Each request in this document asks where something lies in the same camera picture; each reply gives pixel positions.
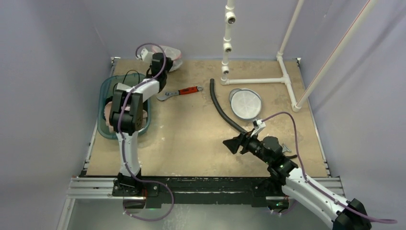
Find red handled adjustable wrench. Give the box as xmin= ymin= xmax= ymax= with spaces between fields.
xmin=157 ymin=86 xmax=203 ymax=101

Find white PVC pipe frame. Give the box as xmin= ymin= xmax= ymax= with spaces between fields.
xmin=220 ymin=0 xmax=378 ymax=112

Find white mesh laundry bag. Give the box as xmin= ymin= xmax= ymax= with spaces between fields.
xmin=229 ymin=88 xmax=262 ymax=120

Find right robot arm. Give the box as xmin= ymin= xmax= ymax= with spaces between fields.
xmin=223 ymin=133 xmax=372 ymax=230

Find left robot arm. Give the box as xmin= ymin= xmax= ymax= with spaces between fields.
xmin=109 ymin=53 xmax=173 ymax=196

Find pink lace bra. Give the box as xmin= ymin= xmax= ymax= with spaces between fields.
xmin=104 ymin=102 xmax=148 ymax=132

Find teal plastic bin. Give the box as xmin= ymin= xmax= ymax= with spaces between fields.
xmin=97 ymin=73 xmax=152 ymax=139

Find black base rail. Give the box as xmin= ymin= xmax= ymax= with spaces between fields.
xmin=113 ymin=171 xmax=289 ymax=208

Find black corrugated hose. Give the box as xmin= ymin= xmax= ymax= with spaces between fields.
xmin=209 ymin=79 xmax=251 ymax=136

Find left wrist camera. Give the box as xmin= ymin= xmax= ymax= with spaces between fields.
xmin=139 ymin=47 xmax=154 ymax=64

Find pink trimmed mesh laundry bag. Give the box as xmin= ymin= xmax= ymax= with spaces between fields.
xmin=160 ymin=45 xmax=183 ymax=72

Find white bra black straps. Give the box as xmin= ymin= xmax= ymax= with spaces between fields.
xmin=113 ymin=82 xmax=127 ymax=96

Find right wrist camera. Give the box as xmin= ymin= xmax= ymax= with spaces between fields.
xmin=250 ymin=119 xmax=266 ymax=137

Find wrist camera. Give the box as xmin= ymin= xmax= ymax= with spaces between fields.
xmin=250 ymin=119 xmax=266 ymax=137
xmin=139 ymin=47 xmax=154 ymax=64

